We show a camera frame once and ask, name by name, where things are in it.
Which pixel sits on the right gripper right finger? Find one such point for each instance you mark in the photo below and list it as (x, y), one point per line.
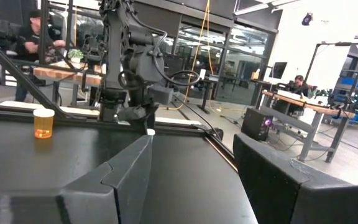
(291, 202)

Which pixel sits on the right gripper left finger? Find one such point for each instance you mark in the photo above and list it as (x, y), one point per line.
(89, 199)

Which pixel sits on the large orange pill bottle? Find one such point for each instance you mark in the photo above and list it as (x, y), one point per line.
(43, 126)

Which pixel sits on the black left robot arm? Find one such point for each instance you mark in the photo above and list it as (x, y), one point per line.
(135, 62)

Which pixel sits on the black computer tower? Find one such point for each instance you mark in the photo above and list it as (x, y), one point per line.
(255, 124)

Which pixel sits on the small green potted plant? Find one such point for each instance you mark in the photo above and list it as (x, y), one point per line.
(76, 54)

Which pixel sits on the wooden workbench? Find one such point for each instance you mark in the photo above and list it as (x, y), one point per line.
(57, 74)

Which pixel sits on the wooden desk metal legs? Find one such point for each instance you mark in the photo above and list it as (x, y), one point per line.
(306, 105)

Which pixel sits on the person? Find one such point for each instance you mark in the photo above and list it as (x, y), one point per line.
(298, 84)
(26, 40)

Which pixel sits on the black computer monitor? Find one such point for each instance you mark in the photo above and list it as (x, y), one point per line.
(278, 70)

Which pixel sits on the ceiling light tube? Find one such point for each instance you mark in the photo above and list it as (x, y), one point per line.
(253, 9)

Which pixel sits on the black pedestal table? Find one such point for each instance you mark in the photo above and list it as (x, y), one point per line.
(208, 81)

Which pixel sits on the black diagonal frame strut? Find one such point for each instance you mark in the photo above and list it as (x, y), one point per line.
(26, 87)

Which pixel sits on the black dome camera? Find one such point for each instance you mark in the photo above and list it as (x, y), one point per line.
(307, 18)

